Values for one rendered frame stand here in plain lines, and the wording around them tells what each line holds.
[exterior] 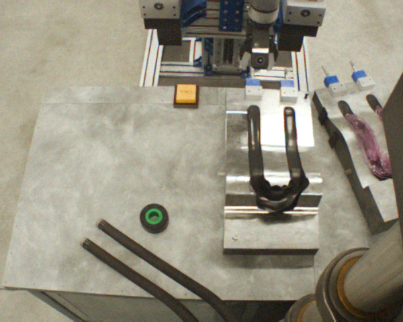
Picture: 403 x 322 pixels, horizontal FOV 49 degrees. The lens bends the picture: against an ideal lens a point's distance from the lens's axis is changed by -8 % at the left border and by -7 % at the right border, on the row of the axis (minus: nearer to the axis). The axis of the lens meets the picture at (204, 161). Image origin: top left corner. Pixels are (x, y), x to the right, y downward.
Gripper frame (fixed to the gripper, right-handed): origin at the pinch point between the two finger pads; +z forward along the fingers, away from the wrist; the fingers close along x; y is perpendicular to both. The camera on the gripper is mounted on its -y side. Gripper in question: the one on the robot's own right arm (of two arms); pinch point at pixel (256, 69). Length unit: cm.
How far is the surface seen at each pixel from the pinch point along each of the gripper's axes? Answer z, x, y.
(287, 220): 14.9, -8.9, -39.8
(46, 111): 21, 68, -2
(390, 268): -67, -4, -77
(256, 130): 12.8, -0.8, -12.6
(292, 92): 9.2, -11.8, -0.9
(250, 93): 9.2, 1.0, -1.9
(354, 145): 11.6, -30.2, -17.4
